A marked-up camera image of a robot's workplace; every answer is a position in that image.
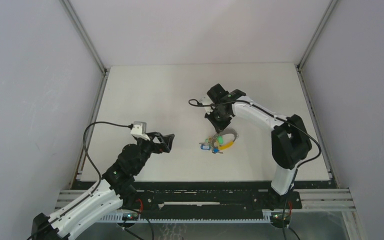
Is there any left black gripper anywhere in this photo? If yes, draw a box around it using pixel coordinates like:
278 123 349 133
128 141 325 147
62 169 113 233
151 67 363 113
133 131 174 175

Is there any keyring with coloured keys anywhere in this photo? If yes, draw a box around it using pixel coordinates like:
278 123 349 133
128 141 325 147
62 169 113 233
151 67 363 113
199 128 239 154

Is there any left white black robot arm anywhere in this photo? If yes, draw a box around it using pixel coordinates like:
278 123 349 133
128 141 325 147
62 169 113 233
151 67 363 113
29 132 175 240

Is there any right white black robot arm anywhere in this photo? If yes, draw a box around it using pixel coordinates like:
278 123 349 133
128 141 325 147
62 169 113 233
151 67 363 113
198 84 312 208

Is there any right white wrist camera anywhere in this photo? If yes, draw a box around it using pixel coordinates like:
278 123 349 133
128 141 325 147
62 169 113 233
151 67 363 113
198 96 213 107

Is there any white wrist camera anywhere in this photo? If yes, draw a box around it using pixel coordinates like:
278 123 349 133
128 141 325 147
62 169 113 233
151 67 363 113
130 121 151 141
198 96 213 107

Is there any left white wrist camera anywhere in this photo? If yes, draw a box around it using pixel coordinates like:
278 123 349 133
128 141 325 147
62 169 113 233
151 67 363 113
130 121 151 141

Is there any right black camera cable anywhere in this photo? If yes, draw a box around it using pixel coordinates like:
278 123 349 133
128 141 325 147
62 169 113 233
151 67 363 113
188 98 322 240

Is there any black camera cable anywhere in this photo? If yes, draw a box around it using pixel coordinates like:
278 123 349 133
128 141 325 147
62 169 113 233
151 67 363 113
26 121 135 240
188 98 322 240

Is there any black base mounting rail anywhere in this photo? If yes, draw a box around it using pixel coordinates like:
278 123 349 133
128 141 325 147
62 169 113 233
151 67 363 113
71 180 339 221

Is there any left black camera cable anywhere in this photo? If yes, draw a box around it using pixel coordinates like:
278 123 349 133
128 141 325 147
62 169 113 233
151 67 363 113
26 121 135 240

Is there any white slotted cable duct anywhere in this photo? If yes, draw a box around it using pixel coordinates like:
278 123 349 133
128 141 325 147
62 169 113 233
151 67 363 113
97 211 274 224

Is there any left aluminium frame post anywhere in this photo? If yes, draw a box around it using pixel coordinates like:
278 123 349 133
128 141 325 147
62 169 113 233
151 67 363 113
60 0 110 186

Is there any aluminium frame post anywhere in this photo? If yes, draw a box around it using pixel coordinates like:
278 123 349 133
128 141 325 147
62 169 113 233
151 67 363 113
295 0 341 186
60 0 110 186

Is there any right aluminium frame post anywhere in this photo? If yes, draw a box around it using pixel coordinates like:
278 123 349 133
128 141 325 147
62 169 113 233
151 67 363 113
295 0 341 186

